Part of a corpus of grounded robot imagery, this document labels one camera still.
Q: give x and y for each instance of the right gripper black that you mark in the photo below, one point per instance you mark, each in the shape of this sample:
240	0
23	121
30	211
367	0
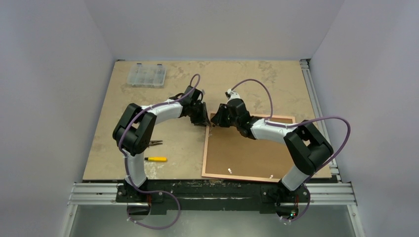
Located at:
223	114

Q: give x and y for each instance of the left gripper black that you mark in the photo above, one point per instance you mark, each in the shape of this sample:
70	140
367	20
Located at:
202	120

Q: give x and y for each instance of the pink photo frame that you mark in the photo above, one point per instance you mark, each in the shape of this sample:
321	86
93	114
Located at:
251	160

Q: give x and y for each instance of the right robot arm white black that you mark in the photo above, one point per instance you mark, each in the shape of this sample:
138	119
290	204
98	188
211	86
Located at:
308	148

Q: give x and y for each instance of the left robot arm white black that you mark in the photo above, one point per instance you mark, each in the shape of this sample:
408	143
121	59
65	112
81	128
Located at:
134	130

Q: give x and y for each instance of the clear plastic organizer box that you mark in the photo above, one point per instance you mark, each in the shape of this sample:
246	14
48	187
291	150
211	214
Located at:
147	75

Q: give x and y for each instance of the yellow screwdriver near front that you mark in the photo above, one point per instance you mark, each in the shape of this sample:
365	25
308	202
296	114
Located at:
156	159

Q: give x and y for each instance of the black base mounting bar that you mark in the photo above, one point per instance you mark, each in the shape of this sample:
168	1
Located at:
215	195

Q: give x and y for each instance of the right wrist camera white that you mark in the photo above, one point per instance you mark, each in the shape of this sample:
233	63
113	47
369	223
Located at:
231	94

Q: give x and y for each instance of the yellow handled pliers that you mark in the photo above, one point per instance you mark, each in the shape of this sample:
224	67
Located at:
155	143

